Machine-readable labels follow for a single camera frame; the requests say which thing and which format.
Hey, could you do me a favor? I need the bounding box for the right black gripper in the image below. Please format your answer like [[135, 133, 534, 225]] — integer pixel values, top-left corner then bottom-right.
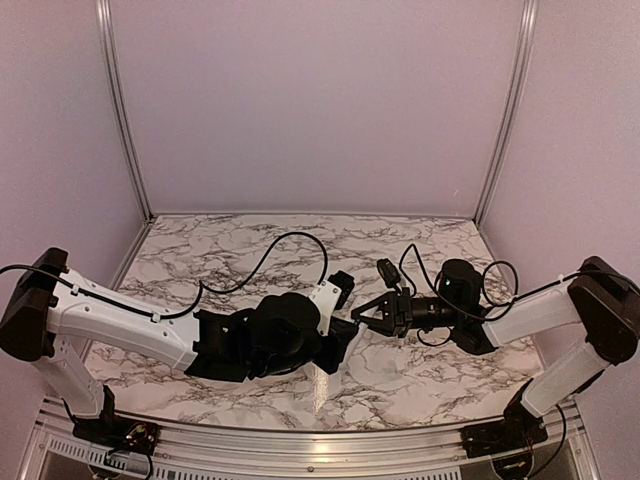
[[352, 287, 463, 338]]

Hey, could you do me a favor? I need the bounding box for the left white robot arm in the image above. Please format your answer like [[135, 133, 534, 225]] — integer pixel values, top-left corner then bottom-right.
[[1, 248, 360, 445]]

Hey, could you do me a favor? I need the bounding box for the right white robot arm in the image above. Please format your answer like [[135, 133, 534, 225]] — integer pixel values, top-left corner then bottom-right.
[[351, 256, 639, 448]]

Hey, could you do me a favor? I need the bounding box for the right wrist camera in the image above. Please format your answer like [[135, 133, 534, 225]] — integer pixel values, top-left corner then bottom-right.
[[376, 258, 401, 289]]

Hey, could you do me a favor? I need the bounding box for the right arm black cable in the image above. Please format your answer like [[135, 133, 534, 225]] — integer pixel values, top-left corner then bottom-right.
[[398, 243, 616, 347]]

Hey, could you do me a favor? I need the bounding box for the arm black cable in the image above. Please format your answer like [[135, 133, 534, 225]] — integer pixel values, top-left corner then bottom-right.
[[0, 232, 329, 321], [398, 243, 616, 347]]

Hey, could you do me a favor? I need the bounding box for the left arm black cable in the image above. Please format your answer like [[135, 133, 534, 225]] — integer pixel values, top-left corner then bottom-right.
[[0, 232, 329, 321]]

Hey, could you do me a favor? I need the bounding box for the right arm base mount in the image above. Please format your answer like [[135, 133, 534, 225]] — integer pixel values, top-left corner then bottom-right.
[[461, 380, 548, 458]]

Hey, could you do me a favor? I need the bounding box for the front aluminium rail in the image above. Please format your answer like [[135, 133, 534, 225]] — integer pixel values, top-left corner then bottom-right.
[[18, 400, 599, 479]]

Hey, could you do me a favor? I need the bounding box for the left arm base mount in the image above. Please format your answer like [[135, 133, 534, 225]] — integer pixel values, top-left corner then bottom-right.
[[65, 386, 160, 456]]

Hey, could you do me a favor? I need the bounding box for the right aluminium frame post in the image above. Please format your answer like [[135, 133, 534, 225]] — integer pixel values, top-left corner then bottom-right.
[[473, 0, 539, 230]]

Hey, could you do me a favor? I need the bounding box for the aluminium frame post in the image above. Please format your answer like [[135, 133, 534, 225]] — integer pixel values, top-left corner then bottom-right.
[[473, 0, 539, 230], [95, 0, 154, 223]]

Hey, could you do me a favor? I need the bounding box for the left aluminium frame post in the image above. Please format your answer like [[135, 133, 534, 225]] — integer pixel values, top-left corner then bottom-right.
[[95, 0, 154, 223]]

